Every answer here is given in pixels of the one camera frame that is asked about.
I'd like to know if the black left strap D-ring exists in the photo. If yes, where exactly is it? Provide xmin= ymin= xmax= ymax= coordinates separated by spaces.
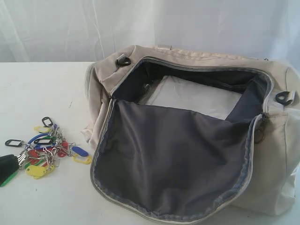
xmin=115 ymin=53 xmax=132 ymax=69

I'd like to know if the white backdrop curtain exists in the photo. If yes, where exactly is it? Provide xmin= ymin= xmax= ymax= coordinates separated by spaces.
xmin=0 ymin=0 xmax=300 ymax=67

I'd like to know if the black strap d-ring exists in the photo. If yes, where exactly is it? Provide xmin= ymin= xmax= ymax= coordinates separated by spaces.
xmin=275 ymin=90 xmax=296 ymax=106
xmin=115 ymin=53 xmax=132 ymax=69

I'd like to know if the beige fabric duffel bag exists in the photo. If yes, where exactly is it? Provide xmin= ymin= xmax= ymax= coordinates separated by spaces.
xmin=83 ymin=45 xmax=300 ymax=225

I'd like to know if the black right strap D-ring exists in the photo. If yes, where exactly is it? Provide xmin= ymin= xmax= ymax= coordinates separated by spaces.
xmin=275 ymin=90 xmax=296 ymax=106

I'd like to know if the colourful key tag bunch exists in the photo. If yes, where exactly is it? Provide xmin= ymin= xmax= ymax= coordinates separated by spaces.
xmin=0 ymin=117 xmax=92 ymax=187

